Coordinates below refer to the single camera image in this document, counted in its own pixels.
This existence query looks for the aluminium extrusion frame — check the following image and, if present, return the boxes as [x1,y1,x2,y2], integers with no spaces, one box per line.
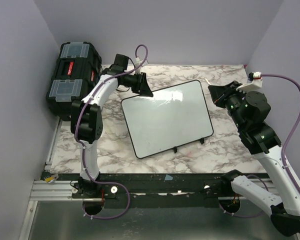
[17,117,81,240]

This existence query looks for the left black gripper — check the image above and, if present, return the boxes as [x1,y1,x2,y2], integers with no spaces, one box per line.
[121,71,154,97]

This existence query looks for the black framed whiteboard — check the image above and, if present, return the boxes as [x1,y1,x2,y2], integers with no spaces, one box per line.
[120,80,214,159]

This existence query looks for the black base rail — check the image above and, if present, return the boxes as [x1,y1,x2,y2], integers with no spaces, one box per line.
[41,171,273,209]

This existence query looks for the blue tape piece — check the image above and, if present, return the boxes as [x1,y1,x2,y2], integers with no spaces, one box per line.
[164,174,173,181]

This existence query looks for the black plastic toolbox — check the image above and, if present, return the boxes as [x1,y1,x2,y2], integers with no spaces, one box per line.
[45,41,102,122]

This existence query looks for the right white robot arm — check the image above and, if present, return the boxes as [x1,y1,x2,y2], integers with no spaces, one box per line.
[208,81,300,237]

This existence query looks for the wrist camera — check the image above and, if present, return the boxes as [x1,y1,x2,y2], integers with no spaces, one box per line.
[134,57,148,74]
[236,71,263,93]

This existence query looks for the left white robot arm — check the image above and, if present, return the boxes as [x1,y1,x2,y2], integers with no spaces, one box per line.
[70,54,154,198]

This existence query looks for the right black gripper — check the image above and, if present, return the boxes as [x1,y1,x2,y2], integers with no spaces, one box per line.
[209,80,248,130]

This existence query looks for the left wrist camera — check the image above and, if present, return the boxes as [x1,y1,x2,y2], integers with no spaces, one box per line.
[134,57,148,74]

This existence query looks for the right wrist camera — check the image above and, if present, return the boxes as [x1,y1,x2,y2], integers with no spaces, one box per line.
[236,71,263,93]

